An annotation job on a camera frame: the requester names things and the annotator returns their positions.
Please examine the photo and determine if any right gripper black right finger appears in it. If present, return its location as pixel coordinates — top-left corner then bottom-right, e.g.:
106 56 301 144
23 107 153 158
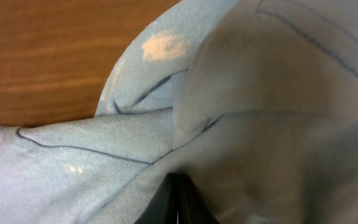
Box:
177 174 219 224

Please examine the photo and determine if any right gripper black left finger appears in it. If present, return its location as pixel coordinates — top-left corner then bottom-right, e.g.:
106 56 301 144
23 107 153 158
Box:
134 174 178 224

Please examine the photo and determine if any light blue printed t-shirt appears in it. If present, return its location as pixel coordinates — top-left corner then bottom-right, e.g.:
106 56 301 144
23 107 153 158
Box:
0 0 358 223

